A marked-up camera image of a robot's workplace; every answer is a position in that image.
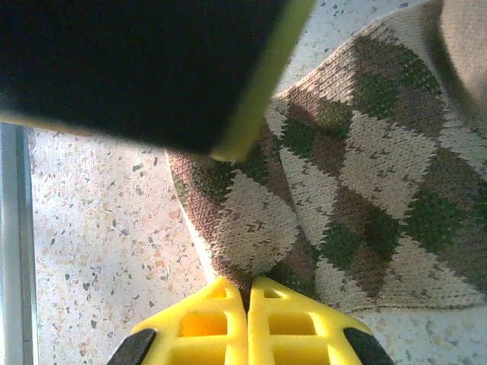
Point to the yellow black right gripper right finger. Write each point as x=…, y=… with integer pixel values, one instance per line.
x=296, y=334

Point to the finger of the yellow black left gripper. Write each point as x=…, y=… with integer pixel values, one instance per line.
x=133, y=68

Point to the beige green argyle sock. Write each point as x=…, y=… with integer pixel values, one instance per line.
x=380, y=171

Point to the aluminium front rail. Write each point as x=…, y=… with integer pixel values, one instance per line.
x=15, y=247

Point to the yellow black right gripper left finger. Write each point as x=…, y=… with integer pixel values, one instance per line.
x=205, y=342

